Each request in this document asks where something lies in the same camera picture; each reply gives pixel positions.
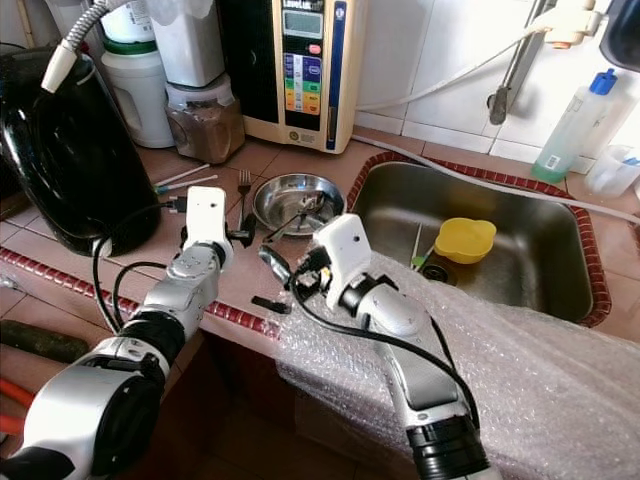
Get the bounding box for chrome hanging pipe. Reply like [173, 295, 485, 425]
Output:
[487, 0, 556, 127]

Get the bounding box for steel spoon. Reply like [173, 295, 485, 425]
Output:
[265, 193, 326, 244]

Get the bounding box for white orange faucet diverter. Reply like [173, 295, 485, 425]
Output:
[540, 0, 606, 51]

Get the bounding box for steel bowl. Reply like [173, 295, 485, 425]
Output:
[252, 173, 348, 238]

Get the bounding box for white stick green tip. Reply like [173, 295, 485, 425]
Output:
[155, 163, 211, 188]
[157, 174, 219, 195]

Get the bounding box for clear jar brown contents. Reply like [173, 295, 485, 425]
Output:
[165, 78, 247, 167]

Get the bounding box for clear plastic cup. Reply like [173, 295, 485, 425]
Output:
[585, 145, 640, 198]

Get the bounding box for black electric kettle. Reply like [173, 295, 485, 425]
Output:
[0, 45, 161, 259]

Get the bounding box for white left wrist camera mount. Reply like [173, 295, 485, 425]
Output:
[182, 186, 233, 256]

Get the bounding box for yellow plastic bowl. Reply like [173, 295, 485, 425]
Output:
[434, 217, 498, 265]

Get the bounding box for white filter canister green band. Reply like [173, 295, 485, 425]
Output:
[100, 0, 176, 151]

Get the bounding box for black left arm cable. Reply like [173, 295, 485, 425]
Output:
[90, 197, 187, 336]

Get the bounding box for black clip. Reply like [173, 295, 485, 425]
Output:
[251, 295, 293, 315]

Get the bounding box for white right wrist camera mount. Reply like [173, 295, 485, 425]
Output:
[313, 213, 373, 311]

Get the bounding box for clear soap bottle blue cap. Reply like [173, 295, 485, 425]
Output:
[532, 68, 619, 185]

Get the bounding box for steel fork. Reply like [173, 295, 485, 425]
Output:
[237, 170, 253, 216]

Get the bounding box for thin white hose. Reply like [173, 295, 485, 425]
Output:
[355, 15, 546, 113]

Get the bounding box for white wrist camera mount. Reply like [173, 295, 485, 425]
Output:
[182, 186, 233, 256]
[313, 213, 373, 311]

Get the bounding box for grey flexible spout hose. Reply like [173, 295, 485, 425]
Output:
[40, 0, 136, 96]

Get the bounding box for bubble wrap sheet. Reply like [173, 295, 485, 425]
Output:
[275, 245, 640, 480]

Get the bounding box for orange hose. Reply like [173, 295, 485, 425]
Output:
[0, 378, 26, 436]

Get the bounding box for steel sink basin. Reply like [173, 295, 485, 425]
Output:
[345, 160, 606, 327]

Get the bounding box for cream water ionizer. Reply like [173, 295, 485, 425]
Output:
[220, 0, 361, 156]

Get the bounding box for grey drain hose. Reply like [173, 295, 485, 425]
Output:
[350, 132, 640, 226]

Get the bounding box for dark cylindrical object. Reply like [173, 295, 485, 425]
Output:
[0, 320, 91, 365]

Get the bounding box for black pan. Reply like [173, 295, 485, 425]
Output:
[598, 0, 640, 73]

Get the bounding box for white filter housing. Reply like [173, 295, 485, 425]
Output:
[150, 0, 211, 89]

